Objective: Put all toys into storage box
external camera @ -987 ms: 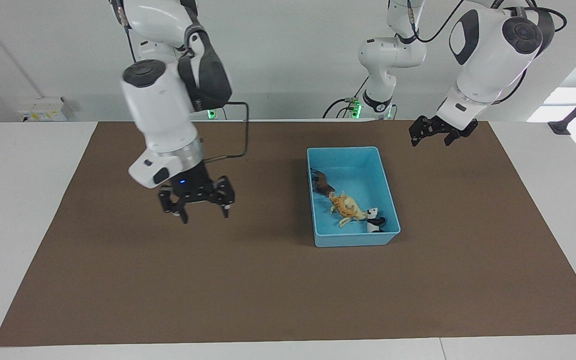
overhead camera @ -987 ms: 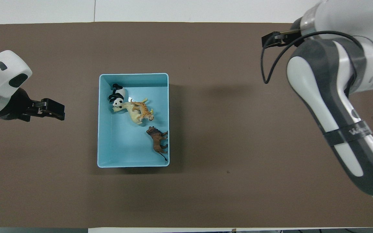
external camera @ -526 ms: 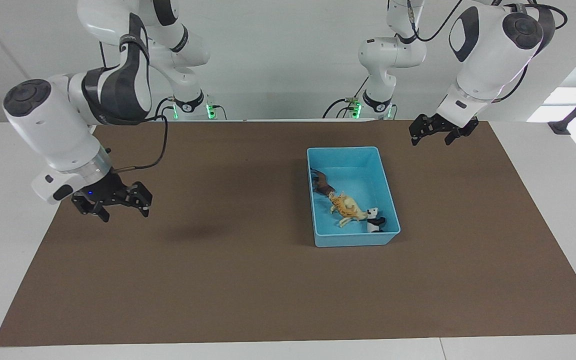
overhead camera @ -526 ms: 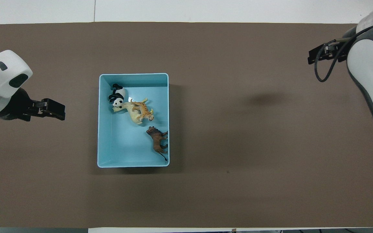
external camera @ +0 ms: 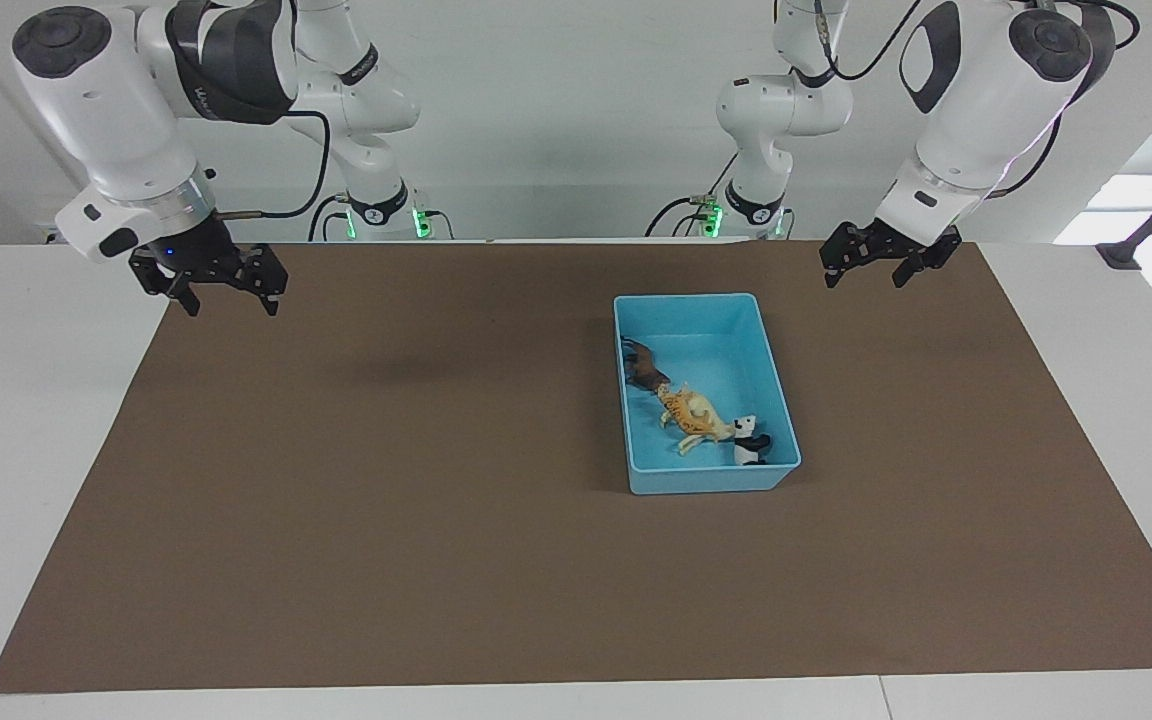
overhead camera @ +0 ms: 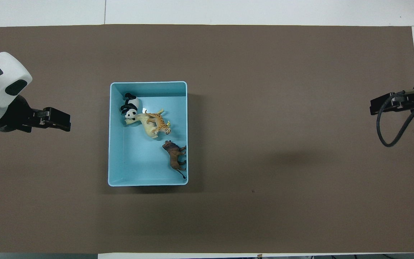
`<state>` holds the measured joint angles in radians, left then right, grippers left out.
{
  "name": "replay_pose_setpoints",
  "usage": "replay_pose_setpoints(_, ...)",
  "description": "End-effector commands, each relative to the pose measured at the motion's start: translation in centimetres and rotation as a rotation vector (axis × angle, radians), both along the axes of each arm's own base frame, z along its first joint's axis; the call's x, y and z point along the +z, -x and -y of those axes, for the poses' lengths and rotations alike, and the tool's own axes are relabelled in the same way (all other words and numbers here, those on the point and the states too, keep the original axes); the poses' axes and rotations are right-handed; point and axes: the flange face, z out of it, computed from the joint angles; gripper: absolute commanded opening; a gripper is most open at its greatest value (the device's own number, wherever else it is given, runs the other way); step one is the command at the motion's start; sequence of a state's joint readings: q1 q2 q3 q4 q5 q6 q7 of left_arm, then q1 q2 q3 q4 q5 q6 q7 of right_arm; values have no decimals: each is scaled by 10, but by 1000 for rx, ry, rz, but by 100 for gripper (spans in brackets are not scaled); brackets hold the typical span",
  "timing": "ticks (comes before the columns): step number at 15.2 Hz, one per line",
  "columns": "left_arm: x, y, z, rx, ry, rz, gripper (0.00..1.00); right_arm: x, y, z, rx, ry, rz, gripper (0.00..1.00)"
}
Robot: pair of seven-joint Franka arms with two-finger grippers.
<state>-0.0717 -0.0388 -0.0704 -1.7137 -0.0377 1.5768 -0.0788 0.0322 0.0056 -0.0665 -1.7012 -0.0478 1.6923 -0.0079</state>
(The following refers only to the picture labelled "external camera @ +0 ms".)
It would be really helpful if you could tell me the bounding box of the black base cable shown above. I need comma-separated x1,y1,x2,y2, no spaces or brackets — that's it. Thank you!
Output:
644,150,797,241
307,194,456,243

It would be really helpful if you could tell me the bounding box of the black left base cable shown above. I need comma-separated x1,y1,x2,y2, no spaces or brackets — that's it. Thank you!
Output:
644,150,797,241

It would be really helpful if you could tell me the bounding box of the brown table mat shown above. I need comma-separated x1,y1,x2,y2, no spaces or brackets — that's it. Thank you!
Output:
0,240,1152,696

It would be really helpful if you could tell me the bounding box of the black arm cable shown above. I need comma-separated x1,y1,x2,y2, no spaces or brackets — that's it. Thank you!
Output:
810,0,1143,199
215,108,333,220

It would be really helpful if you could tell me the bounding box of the black right base cable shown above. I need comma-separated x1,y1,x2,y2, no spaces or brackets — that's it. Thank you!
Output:
307,194,456,243

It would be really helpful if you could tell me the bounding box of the orange striped tiger toy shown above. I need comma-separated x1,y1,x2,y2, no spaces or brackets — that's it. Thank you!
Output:
657,385,710,434

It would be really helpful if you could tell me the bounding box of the light blue storage box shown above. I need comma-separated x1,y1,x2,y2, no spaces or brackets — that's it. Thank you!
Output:
613,292,804,497

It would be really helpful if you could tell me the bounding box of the cream llama toy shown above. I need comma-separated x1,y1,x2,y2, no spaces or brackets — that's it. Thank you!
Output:
676,392,738,458

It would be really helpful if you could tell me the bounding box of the black and white panda toy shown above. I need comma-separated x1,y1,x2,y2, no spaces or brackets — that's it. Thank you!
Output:
732,414,774,468

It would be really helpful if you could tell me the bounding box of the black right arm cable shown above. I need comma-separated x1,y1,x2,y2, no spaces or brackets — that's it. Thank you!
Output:
215,108,333,220

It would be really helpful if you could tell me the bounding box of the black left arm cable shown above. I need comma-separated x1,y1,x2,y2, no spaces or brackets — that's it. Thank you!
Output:
810,0,1143,199

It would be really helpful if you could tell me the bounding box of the brown lion toy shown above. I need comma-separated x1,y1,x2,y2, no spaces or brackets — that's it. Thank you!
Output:
619,337,673,394

